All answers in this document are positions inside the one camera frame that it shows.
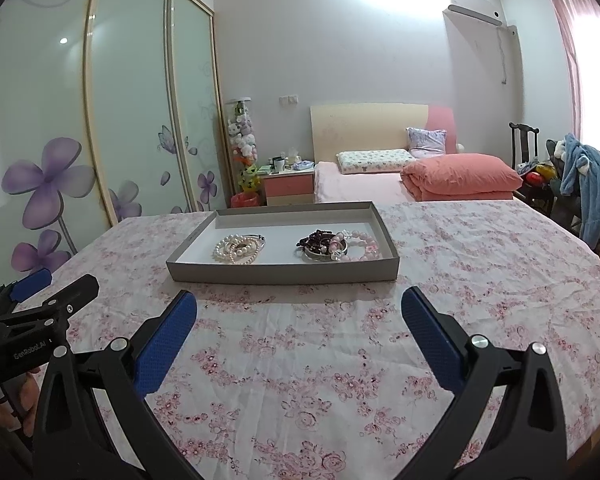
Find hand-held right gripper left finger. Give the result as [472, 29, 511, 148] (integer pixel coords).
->
[30, 290, 206, 480]

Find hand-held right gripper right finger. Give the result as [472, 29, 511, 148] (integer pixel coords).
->
[400, 286, 571, 480]

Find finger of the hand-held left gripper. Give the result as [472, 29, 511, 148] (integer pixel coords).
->
[7, 267, 54, 306]
[40, 274, 101, 334]

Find white pearl bracelet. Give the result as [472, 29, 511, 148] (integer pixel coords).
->
[212, 240, 259, 265]

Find pink bead bracelet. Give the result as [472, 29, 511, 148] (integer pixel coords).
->
[330, 229, 384, 262]

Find pinkish pearl strand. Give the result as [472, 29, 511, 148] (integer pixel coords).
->
[221, 234, 255, 253]

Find grey cardboard tray box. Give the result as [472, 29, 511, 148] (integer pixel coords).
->
[165, 201, 401, 285]

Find wide silver cuff bangle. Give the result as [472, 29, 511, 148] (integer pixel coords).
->
[302, 241, 351, 263]

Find person's left hand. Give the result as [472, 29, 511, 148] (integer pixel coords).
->
[0, 367, 43, 432]

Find pink floral bedsheet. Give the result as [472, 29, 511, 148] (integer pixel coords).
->
[17, 200, 600, 480]

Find thin silver bangle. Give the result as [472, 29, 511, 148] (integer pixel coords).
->
[228, 233, 267, 256]

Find folded pink quilt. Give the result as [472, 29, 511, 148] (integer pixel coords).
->
[400, 154, 523, 202]

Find bed with pink sheet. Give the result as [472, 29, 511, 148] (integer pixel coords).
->
[310, 102, 526, 204]

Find white floral pillow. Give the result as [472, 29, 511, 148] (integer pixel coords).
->
[336, 149, 417, 175]

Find glass wardrobe with purple flowers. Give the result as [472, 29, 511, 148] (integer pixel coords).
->
[0, 0, 233, 291]

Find pink and cream nightstand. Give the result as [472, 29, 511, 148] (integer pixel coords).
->
[260, 162, 316, 206]

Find colourful toys on chair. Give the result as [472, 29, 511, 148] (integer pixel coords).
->
[524, 161, 557, 187]

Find purple patterned pillow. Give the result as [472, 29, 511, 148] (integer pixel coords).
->
[406, 127, 448, 153]

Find dark grey cloth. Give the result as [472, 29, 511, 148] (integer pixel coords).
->
[546, 137, 567, 197]

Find clear tube of plush toys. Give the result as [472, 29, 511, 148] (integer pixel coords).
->
[223, 98, 261, 206]

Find dark wooden chair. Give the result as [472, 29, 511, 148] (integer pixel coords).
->
[509, 122, 556, 216]

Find blue fleece robe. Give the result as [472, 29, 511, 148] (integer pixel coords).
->
[560, 133, 600, 251]

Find white air conditioner pipe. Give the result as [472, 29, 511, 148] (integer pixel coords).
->
[496, 24, 519, 86]

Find pink curtain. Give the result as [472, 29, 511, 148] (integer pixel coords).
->
[544, 0, 600, 161]

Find white air conditioner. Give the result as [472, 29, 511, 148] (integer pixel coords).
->
[447, 0, 504, 26]

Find dark red bead bracelet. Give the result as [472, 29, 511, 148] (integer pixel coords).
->
[304, 229, 339, 252]

